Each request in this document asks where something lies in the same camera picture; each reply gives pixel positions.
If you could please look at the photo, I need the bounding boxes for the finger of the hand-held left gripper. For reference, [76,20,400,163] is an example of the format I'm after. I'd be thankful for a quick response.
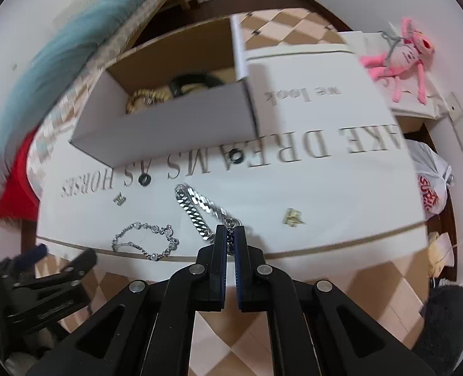
[31,248,99,287]
[2,243,49,271]

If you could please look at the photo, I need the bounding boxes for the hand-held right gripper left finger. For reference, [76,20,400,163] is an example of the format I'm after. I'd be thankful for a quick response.
[28,225,228,376]

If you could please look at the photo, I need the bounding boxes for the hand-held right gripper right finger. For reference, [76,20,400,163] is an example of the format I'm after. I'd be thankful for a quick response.
[234,225,436,376]

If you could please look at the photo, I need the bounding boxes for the chunky silver chain bracelet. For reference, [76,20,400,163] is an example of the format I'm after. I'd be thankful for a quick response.
[174,183,245,244]

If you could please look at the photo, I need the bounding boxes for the white cardboard box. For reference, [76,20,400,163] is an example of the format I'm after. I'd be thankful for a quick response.
[69,16,262,169]

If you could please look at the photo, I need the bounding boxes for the gold square earring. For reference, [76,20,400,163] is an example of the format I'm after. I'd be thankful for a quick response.
[282,207,306,226]

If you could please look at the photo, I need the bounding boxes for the red cloth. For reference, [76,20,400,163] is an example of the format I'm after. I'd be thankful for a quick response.
[0,128,41,221]

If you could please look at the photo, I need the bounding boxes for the white lettered checkered tablecloth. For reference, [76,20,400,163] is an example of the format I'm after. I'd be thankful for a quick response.
[33,8,432,376]

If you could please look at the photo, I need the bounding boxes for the black bangle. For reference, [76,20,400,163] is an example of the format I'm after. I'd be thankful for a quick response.
[168,71,225,97]

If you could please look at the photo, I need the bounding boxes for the teal blanket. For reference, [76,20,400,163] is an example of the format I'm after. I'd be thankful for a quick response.
[0,0,186,183]

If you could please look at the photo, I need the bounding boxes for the beige crumpled cloth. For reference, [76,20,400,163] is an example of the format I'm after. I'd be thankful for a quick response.
[427,230,456,275]

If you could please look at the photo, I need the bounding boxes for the white plastic bag red print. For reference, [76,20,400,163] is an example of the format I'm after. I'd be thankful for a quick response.
[405,138,454,216]

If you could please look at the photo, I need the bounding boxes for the dark grey fuzzy cushion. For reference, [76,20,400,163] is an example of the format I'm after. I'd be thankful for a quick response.
[411,281,463,376]

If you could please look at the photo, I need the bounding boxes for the pink plush toy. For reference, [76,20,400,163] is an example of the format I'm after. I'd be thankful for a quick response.
[358,17,438,105]

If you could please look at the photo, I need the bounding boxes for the thin silver crystal bracelet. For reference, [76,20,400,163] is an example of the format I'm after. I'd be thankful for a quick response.
[111,221,181,261]

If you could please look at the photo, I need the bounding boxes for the beige beaded bracelet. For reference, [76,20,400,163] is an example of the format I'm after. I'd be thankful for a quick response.
[126,88,170,114]

